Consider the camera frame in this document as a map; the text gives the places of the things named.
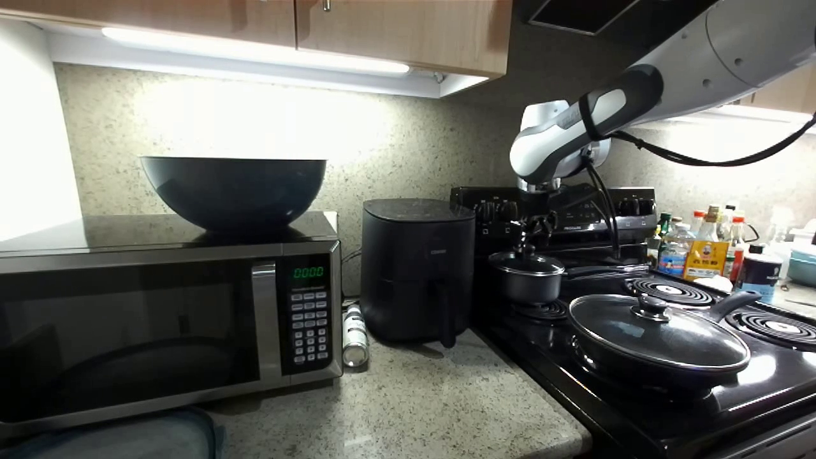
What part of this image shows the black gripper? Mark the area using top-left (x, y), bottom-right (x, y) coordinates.
top-left (512, 189), bottom-right (576, 256)

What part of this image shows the black air fryer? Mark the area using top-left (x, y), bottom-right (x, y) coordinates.
top-left (360, 198), bottom-right (480, 349)

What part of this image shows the black pan with lid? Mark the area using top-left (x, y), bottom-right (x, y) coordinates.
top-left (565, 291), bottom-right (755, 379)

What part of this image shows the small black saucepan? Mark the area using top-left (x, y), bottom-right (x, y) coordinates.
top-left (488, 252), bottom-right (652, 311)

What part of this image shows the green capped dark bottle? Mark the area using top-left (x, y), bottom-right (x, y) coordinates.
top-left (656, 213), bottom-right (676, 257)

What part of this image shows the black electric stove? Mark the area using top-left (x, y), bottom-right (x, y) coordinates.
top-left (448, 185), bottom-right (816, 459)

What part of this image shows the clear plastic bottle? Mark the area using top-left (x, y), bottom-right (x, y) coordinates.
top-left (661, 218), bottom-right (699, 280)

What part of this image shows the electric coil burner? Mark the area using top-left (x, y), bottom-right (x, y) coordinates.
top-left (623, 274), bottom-right (723, 310)
top-left (723, 305), bottom-right (816, 352)

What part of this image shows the yellow label bottle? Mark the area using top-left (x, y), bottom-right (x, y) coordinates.
top-left (684, 205), bottom-right (731, 283)

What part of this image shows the small salt shaker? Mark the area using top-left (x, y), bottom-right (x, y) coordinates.
top-left (338, 300), bottom-right (372, 372)

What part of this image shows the red sauce bottle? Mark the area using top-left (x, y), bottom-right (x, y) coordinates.
top-left (727, 214), bottom-right (753, 289)

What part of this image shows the large black frying pan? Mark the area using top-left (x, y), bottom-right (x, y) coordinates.
top-left (565, 291), bottom-right (759, 398)

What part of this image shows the black range hood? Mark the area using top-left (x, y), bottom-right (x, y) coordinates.
top-left (512, 0), bottom-right (723, 48)

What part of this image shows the dark jar blue label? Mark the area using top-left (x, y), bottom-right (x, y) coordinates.
top-left (736, 243), bottom-right (786, 306)

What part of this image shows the teal bowl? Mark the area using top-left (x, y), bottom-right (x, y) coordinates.
top-left (786, 243), bottom-right (816, 291)

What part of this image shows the dark round bowl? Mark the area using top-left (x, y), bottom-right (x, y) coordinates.
top-left (138, 154), bottom-right (329, 241)

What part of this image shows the stainless steel microwave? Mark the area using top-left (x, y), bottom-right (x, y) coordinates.
top-left (0, 213), bottom-right (344, 428)

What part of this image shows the grey round plate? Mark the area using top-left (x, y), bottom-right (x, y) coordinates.
top-left (0, 405), bottom-right (225, 459)

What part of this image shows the wooden wall cabinet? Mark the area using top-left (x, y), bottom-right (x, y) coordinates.
top-left (0, 0), bottom-right (516, 79)
top-left (749, 62), bottom-right (816, 119)

